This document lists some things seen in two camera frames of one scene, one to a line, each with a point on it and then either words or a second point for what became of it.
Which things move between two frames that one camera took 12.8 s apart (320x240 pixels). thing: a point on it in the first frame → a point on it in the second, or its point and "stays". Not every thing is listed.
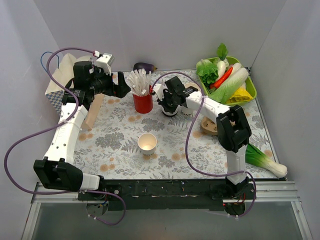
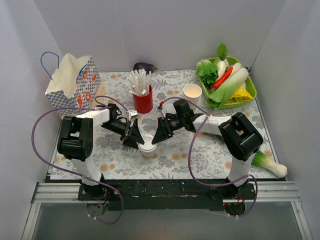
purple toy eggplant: (147, 67) stays
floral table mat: (165, 129) stays
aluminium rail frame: (267, 192) stays
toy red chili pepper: (221, 79) stays
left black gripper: (116, 85) → (127, 131)
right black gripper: (167, 100) → (167, 126)
